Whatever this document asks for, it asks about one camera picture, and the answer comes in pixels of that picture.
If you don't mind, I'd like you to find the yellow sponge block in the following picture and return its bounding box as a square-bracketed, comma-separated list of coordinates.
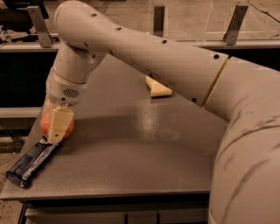
[145, 76, 172, 97]

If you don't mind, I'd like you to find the metal bracket post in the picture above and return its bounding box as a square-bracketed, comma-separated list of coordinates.
[223, 4, 248, 46]
[27, 6, 53, 48]
[153, 6, 165, 37]

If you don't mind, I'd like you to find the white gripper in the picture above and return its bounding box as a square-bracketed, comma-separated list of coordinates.
[41, 69, 88, 144]

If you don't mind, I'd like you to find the middle metal bracket post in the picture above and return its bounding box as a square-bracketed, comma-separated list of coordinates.
[153, 6, 165, 37]

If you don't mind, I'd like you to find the red apple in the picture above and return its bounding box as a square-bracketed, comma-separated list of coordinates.
[40, 112, 74, 139]

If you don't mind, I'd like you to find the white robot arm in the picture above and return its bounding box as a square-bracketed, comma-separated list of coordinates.
[46, 0, 280, 224]

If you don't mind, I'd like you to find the left metal bracket post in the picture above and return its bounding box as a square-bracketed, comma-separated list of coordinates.
[27, 6, 53, 48]

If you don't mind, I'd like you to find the dark blue rxbar wrapper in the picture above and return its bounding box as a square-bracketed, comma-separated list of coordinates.
[6, 137, 59, 188]

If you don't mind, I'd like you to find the dark equipment top left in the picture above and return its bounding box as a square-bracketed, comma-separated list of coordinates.
[0, 0, 49, 32]

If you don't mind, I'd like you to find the right metal bracket post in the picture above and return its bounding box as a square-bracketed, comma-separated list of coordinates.
[223, 4, 248, 46]

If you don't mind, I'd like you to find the grey cabinet under table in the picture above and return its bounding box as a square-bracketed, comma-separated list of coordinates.
[18, 193, 209, 224]

